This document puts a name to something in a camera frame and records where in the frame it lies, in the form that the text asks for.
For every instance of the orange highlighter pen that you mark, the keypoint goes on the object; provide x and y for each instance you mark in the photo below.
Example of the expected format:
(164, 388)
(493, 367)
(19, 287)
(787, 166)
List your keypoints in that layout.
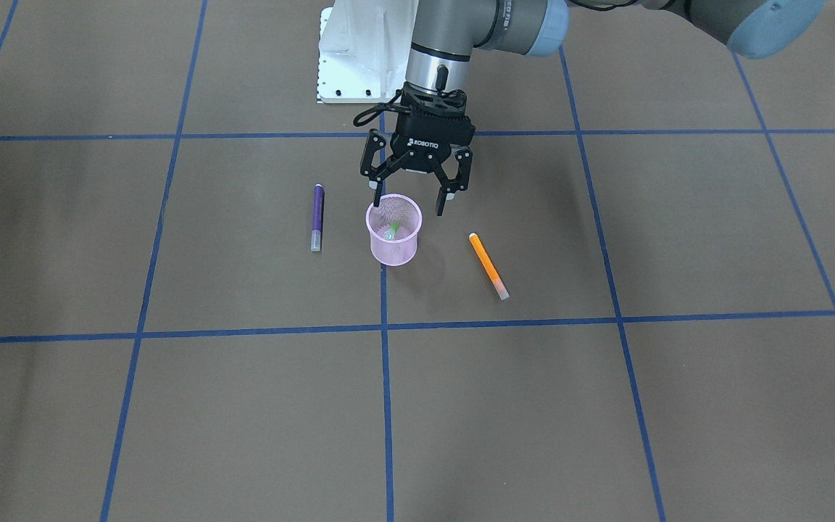
(488, 266)

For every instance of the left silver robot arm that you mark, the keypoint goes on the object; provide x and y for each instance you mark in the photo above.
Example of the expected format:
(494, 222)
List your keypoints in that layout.
(446, 33)

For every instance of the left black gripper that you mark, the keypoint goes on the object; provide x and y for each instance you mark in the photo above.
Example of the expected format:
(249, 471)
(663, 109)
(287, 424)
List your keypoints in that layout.
(428, 148)

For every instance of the green highlighter pen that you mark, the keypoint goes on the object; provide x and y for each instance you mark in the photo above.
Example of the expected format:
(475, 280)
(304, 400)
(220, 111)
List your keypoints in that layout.
(390, 231)

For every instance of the purple marker pen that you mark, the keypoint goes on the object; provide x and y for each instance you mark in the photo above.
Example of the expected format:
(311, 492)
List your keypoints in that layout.
(318, 202)

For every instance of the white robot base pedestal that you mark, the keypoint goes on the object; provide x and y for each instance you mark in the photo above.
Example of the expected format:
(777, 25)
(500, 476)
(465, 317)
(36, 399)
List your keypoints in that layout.
(363, 50)

